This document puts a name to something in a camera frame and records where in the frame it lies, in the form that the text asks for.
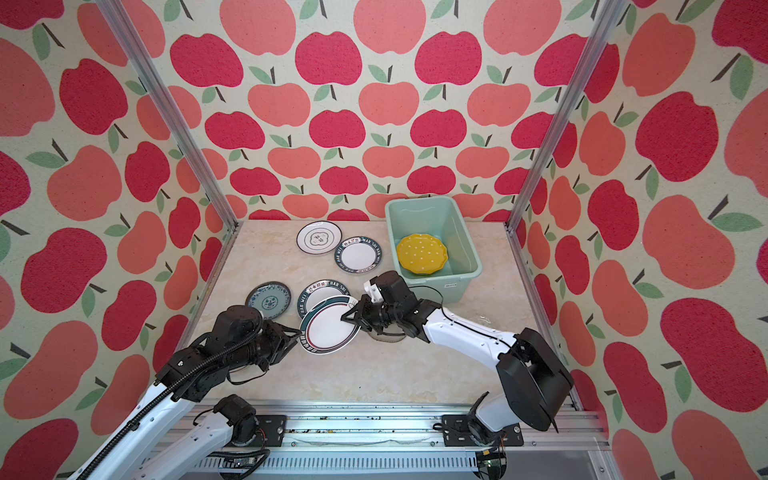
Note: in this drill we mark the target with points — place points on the clear glass square plate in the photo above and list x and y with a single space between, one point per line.
392 334

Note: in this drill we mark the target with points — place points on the aluminium corner post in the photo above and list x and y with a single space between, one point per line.
605 24
130 41

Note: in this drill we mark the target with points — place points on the white plate blue rim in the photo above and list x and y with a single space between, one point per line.
319 237

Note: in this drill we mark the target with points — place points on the mint green plastic bin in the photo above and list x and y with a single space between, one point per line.
438 217

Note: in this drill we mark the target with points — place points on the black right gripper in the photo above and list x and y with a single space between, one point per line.
359 315

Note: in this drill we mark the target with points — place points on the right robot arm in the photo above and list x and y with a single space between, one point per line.
535 383

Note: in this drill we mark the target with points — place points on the blue floral patterned plate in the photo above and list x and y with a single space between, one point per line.
271 299

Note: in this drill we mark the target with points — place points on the yellow dotted scalloped plate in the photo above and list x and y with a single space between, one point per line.
422 254

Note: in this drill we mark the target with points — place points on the green rim plate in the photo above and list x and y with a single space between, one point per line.
318 291
358 255

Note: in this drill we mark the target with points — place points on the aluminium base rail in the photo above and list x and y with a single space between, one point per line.
333 439

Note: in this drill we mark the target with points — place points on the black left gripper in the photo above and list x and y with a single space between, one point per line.
278 333

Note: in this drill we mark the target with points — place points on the aluminium corner post right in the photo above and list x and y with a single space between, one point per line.
605 24

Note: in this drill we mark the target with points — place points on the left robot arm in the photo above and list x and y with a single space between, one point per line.
179 385

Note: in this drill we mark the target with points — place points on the aluminium corner post left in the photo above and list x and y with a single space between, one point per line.
130 41

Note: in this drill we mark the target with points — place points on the white plate dark red-green rim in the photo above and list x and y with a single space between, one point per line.
322 329

